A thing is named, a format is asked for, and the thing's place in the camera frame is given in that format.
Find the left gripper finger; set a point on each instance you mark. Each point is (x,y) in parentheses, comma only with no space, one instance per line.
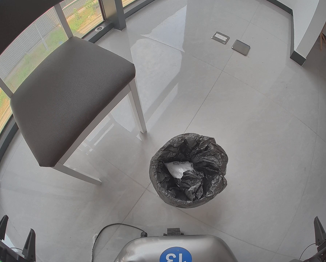
(1,229)
(29,247)

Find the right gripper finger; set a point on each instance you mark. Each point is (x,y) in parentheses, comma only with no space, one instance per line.
(320,233)

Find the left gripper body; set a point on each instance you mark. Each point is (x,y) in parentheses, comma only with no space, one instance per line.
(5,252)

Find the black plastic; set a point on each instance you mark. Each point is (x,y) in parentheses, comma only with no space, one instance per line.
(191,187)

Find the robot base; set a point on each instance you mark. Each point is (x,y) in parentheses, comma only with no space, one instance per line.
(206,250)

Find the black plastic bag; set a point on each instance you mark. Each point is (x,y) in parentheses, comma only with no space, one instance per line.
(214,157)

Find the grey seat white-legged chair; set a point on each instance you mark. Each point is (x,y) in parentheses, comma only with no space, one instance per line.
(70,97)

